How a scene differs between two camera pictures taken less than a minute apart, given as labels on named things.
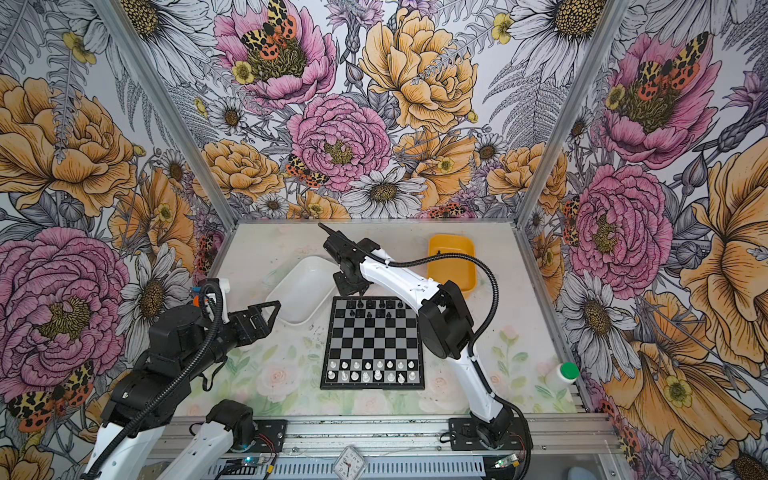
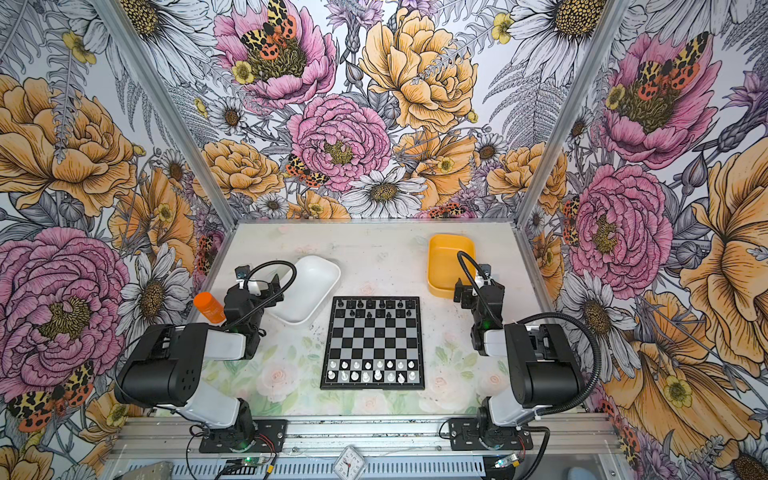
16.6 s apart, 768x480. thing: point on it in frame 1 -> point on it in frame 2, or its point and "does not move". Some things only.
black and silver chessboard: (373, 344) does not move
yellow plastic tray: (458, 270) does not move
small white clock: (350, 465) does not move
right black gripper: (344, 288) -> (467, 292)
